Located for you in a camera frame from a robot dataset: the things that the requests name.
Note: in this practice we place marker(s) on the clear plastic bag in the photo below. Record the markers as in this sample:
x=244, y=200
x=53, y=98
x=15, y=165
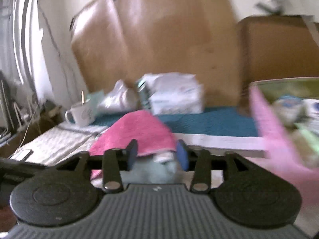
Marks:
x=119, y=99

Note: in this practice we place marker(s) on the pink towel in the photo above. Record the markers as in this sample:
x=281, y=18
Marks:
x=134, y=129

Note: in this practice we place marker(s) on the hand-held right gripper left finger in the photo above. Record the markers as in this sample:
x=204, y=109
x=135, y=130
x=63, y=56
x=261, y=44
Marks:
x=133, y=154

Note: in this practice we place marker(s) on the wooden board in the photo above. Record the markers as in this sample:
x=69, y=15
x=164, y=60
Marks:
x=162, y=42

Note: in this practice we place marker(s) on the stack of white packets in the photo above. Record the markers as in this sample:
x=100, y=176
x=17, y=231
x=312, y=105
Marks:
x=177, y=94

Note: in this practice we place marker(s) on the white mug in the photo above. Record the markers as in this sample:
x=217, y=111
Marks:
x=83, y=114

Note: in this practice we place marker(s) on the grey-green pouch with clasp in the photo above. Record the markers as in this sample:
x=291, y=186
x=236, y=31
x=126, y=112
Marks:
x=152, y=171

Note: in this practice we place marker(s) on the brown chair back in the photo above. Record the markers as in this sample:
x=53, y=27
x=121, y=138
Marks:
x=279, y=49

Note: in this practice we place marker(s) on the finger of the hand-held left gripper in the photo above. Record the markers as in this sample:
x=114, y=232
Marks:
x=20, y=168

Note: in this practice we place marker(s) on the light green cloth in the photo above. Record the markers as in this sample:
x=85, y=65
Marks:
x=305, y=130

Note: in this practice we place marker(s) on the pink tin box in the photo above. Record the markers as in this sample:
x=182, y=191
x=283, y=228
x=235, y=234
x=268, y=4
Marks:
x=271, y=134

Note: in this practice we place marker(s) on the small green box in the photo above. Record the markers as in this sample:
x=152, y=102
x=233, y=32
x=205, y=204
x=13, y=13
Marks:
x=143, y=94

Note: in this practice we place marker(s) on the dark flat device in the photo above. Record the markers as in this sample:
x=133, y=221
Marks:
x=22, y=154

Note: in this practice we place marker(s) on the white framed window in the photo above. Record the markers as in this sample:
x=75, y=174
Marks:
x=22, y=29

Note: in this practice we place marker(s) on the pale green card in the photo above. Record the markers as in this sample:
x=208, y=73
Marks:
x=96, y=95

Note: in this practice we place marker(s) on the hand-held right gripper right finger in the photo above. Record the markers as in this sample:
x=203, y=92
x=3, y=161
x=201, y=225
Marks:
x=183, y=156

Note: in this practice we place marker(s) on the teal mat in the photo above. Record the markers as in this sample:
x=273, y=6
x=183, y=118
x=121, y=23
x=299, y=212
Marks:
x=211, y=124

